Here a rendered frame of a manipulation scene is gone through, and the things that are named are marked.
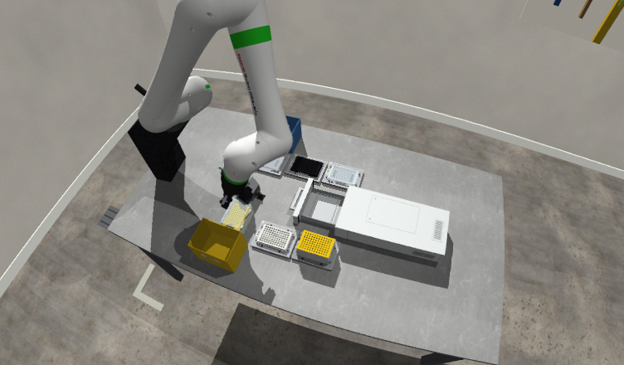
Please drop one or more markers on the blue bin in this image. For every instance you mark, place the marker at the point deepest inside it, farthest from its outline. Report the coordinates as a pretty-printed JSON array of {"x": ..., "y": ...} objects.
[{"x": 296, "y": 128}]

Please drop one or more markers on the yellow bin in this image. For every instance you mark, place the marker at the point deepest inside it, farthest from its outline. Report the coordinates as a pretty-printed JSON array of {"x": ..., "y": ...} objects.
[{"x": 214, "y": 242}]

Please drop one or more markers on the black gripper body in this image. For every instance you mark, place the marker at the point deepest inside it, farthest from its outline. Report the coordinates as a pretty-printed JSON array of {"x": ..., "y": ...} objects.
[{"x": 229, "y": 193}]

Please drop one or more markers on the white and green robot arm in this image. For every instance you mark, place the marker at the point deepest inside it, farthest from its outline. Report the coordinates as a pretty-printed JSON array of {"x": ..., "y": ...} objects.
[{"x": 194, "y": 24}]

